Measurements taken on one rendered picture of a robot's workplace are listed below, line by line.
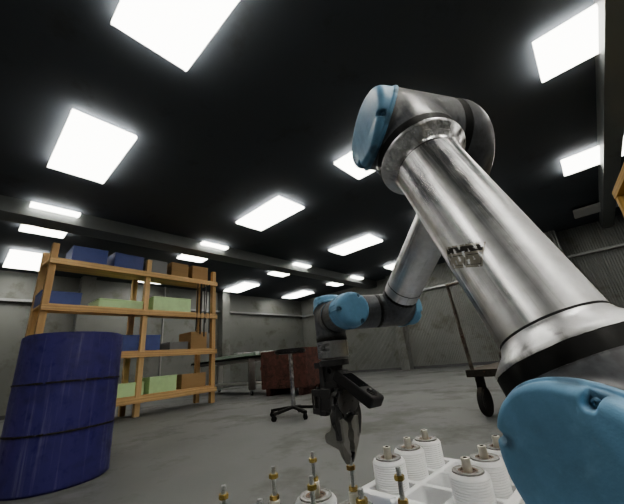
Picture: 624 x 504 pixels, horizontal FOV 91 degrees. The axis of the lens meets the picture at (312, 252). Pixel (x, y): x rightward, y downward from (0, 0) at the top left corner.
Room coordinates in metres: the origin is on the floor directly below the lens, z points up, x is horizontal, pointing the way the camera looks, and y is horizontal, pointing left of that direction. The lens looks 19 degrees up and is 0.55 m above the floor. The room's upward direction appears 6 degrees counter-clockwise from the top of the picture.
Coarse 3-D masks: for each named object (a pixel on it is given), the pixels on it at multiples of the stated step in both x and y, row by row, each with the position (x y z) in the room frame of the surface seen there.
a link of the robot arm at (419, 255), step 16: (480, 112) 0.36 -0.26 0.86; (480, 128) 0.36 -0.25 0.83; (480, 144) 0.37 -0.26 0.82; (480, 160) 0.40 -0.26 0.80; (416, 224) 0.54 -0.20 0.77; (416, 240) 0.55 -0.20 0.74; (432, 240) 0.54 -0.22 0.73; (400, 256) 0.61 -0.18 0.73; (416, 256) 0.57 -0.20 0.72; (432, 256) 0.57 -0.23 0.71; (400, 272) 0.62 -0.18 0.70; (416, 272) 0.60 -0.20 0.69; (400, 288) 0.64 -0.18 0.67; (416, 288) 0.63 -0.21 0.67; (384, 304) 0.69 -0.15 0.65; (400, 304) 0.67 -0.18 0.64; (416, 304) 0.71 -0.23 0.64; (384, 320) 0.70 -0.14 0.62; (400, 320) 0.71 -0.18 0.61; (416, 320) 0.73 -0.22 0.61
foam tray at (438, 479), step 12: (444, 468) 1.19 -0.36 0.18; (408, 480) 1.12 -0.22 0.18; (432, 480) 1.12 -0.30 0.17; (444, 480) 1.15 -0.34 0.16; (372, 492) 1.06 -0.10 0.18; (408, 492) 1.03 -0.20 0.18; (420, 492) 1.07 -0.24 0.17; (432, 492) 1.06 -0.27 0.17; (444, 492) 1.03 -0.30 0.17; (516, 492) 0.97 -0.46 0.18
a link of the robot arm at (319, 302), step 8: (320, 296) 0.76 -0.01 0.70; (328, 296) 0.75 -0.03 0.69; (320, 304) 0.76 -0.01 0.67; (320, 312) 0.74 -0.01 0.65; (320, 320) 0.74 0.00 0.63; (320, 328) 0.76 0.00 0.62; (320, 336) 0.76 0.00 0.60; (328, 336) 0.75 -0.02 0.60; (336, 336) 0.76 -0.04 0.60; (344, 336) 0.77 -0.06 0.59
